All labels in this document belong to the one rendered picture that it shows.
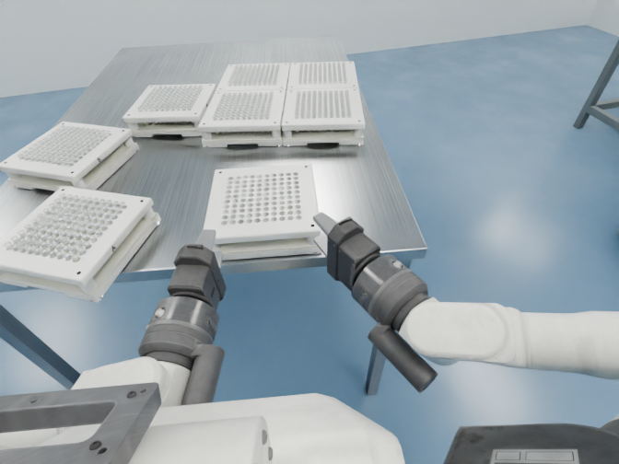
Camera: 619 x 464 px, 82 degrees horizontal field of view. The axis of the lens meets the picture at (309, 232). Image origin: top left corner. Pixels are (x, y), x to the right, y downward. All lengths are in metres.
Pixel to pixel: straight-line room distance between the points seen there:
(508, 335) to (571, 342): 0.06
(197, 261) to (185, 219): 0.40
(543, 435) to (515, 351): 0.19
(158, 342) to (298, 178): 0.52
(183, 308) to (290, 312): 1.26
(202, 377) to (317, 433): 0.25
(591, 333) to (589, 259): 1.88
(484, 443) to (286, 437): 0.13
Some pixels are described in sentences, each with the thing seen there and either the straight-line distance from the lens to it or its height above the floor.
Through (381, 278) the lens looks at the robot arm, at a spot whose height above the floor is 1.07.
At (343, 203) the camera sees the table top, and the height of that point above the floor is 0.88.
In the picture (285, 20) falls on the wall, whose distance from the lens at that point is 4.30.
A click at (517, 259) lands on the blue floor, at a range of 2.17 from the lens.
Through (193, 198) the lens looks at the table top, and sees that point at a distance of 0.98.
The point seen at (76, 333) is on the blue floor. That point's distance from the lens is 2.02.
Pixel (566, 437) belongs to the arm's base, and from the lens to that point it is 0.29.
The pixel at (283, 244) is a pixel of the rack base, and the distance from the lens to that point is 0.77.
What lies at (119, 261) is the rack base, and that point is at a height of 0.90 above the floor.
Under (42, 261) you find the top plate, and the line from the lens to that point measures 0.87.
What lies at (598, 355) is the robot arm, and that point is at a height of 1.10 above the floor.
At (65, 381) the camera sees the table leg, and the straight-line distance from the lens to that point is 1.45.
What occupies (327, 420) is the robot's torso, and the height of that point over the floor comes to 1.22.
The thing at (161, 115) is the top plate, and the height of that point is 0.95.
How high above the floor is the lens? 1.46
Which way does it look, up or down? 45 degrees down
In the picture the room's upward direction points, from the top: 3 degrees counter-clockwise
